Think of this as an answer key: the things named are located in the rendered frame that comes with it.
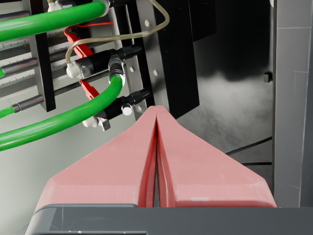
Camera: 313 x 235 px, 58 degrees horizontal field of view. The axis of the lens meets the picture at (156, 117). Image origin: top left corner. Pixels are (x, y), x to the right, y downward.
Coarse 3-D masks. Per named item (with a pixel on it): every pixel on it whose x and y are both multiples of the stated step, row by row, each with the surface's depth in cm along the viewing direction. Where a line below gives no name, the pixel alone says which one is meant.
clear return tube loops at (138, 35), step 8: (48, 0) 36; (152, 0) 37; (160, 8) 36; (168, 16) 36; (160, 24) 35; (144, 32) 34; (152, 32) 35; (80, 40) 38; (88, 40) 37; (96, 40) 36; (104, 40) 36; (112, 40) 36; (72, 48) 39
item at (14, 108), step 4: (12, 104) 55; (16, 104) 55; (8, 108) 54; (12, 108) 54; (16, 108) 55; (0, 112) 53; (4, 112) 53; (8, 112) 54; (12, 112) 54; (16, 112) 55; (0, 116) 53; (4, 116) 54
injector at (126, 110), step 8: (144, 88) 50; (128, 96) 48; (136, 96) 48; (144, 96) 50; (112, 104) 45; (120, 104) 46; (128, 104) 46; (104, 112) 44; (112, 112) 45; (120, 112) 46; (128, 112) 45; (96, 120) 43
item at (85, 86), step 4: (84, 84) 47; (88, 84) 47; (84, 88) 47; (88, 88) 47; (92, 88) 47; (88, 92) 46; (92, 92) 46; (96, 92) 47; (88, 96) 47; (92, 96) 46
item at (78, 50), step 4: (68, 36) 44; (72, 36) 44; (68, 40) 44; (72, 40) 43; (76, 40) 43; (80, 44) 43; (84, 44) 43; (76, 48) 43; (80, 48) 42; (84, 48) 43; (88, 48) 43; (76, 52) 43; (80, 52) 42; (84, 52) 42; (88, 52) 42; (92, 52) 43; (80, 56) 43; (84, 56) 42
